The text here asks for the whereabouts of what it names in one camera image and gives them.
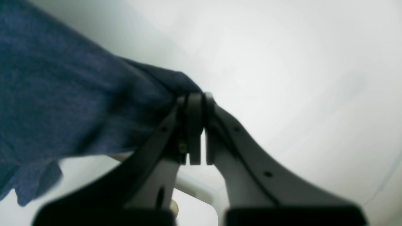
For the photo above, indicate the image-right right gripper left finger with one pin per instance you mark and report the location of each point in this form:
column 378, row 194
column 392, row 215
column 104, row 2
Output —
column 139, row 191

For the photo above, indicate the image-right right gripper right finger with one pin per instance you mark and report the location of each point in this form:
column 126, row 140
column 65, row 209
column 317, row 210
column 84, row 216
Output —
column 261, row 191

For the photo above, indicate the dark blue T-shirt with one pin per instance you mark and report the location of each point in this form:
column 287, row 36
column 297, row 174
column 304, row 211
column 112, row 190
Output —
column 61, row 95

